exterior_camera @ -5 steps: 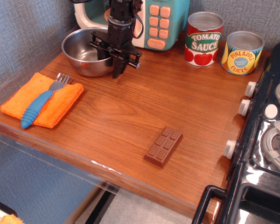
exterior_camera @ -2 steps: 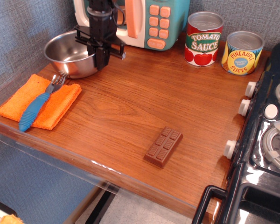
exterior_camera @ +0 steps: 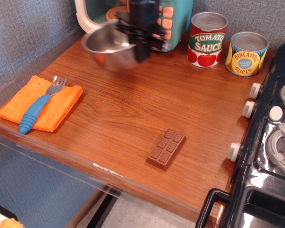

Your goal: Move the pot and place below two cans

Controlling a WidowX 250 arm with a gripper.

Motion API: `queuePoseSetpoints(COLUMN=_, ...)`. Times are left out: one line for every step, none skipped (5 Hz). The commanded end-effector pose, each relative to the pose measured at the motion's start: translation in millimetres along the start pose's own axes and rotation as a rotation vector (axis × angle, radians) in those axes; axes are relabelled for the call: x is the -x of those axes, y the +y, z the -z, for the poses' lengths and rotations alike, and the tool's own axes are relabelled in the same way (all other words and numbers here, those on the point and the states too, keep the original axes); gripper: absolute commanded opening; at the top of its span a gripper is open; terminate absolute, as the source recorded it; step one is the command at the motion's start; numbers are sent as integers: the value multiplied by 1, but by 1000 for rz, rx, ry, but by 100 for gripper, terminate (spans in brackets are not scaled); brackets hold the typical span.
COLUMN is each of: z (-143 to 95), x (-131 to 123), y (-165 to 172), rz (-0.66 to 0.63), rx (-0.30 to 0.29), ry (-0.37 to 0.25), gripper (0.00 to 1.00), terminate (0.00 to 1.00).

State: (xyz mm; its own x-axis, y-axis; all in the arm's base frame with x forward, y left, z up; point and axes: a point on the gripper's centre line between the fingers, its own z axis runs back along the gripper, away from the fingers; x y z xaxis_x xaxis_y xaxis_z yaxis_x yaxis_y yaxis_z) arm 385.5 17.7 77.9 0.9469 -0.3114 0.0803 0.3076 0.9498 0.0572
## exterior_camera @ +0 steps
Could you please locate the blue handled fork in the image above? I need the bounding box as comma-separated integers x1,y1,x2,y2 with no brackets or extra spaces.
19,76,67,134

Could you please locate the yellow pineapple slices can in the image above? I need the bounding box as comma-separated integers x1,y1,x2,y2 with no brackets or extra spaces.
225,31,269,76

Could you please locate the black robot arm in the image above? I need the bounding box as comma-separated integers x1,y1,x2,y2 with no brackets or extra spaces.
116,0,168,63

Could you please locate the stainless steel bowl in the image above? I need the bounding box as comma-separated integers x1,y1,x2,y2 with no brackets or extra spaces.
82,20,139,72

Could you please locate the toy microwave teal and white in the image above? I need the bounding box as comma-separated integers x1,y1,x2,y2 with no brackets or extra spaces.
75,0,193,52

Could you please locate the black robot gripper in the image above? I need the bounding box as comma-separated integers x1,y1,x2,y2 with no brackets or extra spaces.
116,0,169,63

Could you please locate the white stove knob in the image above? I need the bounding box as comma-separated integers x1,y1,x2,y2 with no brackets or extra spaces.
228,142,241,162
242,101,255,119
249,83,262,100

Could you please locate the black oven door handle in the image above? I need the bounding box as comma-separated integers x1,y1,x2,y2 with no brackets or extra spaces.
195,188,231,228

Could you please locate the black toy stove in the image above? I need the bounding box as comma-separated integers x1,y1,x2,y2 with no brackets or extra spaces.
195,40,285,228

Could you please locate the white stove knob bottom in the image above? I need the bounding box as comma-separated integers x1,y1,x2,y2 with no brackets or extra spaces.
228,142,241,162

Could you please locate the red tomato sauce can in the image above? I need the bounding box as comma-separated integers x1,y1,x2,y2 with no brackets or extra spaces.
187,11,228,68

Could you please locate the orange object at corner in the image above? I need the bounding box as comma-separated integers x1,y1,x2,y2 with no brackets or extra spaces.
0,218,24,228

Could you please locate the white stove knob middle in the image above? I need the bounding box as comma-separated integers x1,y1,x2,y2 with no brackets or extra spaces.
242,101,255,119

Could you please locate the orange folded cloth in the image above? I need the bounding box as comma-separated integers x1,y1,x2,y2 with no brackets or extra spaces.
0,76,83,134

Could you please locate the white stove knob top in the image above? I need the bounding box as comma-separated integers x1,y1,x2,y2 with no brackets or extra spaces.
249,83,262,100

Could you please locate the brown toy chocolate bar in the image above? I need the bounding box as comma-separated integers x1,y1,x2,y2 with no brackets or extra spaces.
146,129,187,171

